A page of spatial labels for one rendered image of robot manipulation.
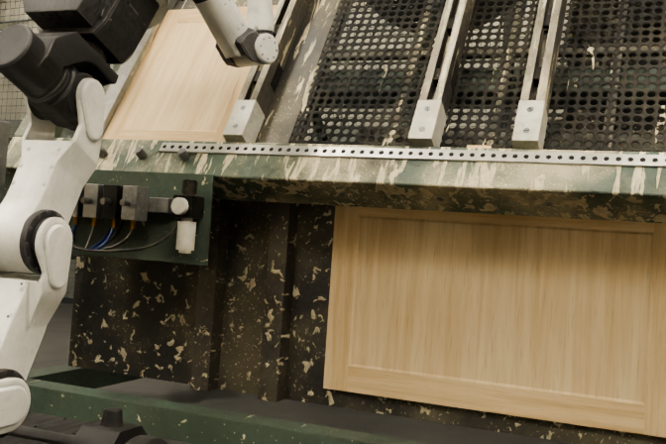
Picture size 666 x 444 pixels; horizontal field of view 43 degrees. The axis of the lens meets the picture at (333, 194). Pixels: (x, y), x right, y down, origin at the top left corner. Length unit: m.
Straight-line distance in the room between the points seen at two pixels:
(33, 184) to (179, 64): 0.84
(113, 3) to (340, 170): 0.67
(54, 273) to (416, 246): 0.93
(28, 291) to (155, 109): 0.84
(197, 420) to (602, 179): 1.19
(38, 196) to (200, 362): 0.80
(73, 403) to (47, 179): 0.81
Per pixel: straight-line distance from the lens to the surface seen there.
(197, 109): 2.51
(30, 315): 1.97
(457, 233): 2.26
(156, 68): 2.72
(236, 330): 2.53
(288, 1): 2.65
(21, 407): 1.94
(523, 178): 1.99
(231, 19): 2.17
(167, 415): 2.39
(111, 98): 2.68
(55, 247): 1.94
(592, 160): 2.00
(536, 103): 2.10
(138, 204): 2.27
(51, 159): 2.02
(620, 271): 2.19
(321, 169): 2.14
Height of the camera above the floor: 0.68
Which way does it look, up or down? 2 degrees up
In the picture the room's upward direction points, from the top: 4 degrees clockwise
